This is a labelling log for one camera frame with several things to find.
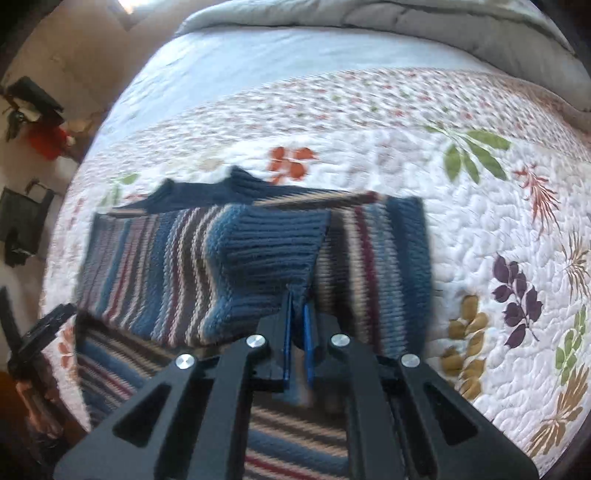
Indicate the grey duvet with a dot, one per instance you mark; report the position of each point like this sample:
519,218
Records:
415,27

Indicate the black hanging bag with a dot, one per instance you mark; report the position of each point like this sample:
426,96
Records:
23,221

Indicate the striped knit sweater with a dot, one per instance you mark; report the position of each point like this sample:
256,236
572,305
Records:
184,267

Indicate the red hanging cloth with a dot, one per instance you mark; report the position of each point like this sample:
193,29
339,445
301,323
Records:
46,141

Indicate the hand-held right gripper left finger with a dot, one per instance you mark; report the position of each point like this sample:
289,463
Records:
287,341

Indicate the floral quilted bedspread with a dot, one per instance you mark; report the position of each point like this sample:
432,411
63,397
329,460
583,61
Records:
392,152

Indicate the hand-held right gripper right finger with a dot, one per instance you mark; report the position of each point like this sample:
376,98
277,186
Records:
308,350

